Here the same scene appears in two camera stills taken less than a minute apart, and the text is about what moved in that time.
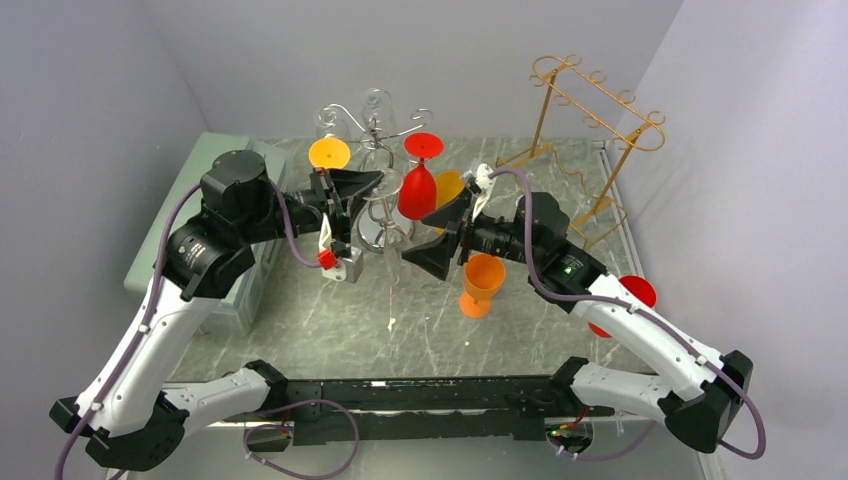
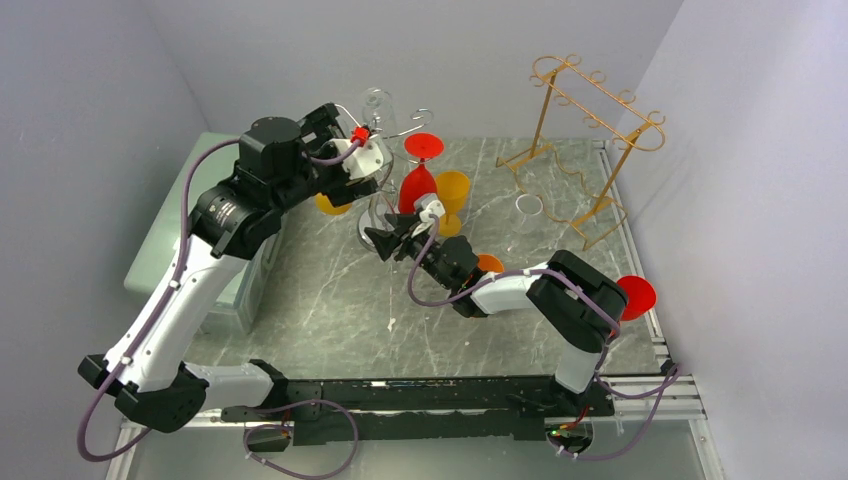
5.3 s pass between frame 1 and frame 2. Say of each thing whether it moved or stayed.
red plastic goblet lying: stayed
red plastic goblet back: stayed
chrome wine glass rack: stayed
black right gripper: moved
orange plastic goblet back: stayed
